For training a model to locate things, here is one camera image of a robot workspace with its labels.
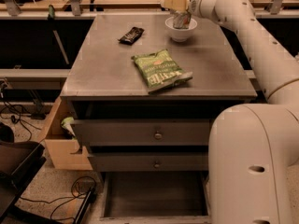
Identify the white ceramic bowl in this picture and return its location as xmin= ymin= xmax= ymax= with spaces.
xmin=164 ymin=17 xmax=197 ymax=42

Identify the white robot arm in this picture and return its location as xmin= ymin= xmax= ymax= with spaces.
xmin=161 ymin=0 xmax=299 ymax=224

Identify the black cable at left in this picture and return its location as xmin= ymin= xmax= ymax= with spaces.
xmin=0 ymin=81 xmax=42 ymax=141

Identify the middle grey drawer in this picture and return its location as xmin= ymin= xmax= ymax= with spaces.
xmin=88 ymin=153 xmax=208 ymax=172

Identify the light wooden box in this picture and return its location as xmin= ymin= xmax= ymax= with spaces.
xmin=39 ymin=97 xmax=92 ymax=170

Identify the green kettle chips bag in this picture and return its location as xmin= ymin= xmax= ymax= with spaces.
xmin=132 ymin=49 xmax=192 ymax=93

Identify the open bottom grey drawer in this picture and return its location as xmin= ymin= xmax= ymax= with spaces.
xmin=101 ymin=171 xmax=211 ymax=224

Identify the black floor cable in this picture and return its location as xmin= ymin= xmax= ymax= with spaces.
xmin=19 ymin=175 xmax=98 ymax=221

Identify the silver green 7up can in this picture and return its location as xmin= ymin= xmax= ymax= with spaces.
xmin=173 ymin=11 xmax=191 ymax=29

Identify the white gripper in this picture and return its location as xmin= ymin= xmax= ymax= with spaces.
xmin=161 ymin=0 xmax=221 ymax=23

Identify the grey metal drawer cabinet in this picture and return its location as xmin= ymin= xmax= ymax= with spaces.
xmin=60 ymin=13 xmax=258 ymax=224

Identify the top grey drawer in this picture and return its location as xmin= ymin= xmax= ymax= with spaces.
xmin=72 ymin=119 xmax=210 ymax=147

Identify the black snack bar wrapper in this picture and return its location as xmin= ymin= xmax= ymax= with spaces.
xmin=119 ymin=27 xmax=144 ymax=45

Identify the green handled screwdriver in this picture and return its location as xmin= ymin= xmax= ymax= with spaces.
xmin=48 ymin=5 xmax=55 ymax=20

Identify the green packet in wooden box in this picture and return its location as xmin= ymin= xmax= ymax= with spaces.
xmin=61 ymin=117 xmax=76 ymax=138

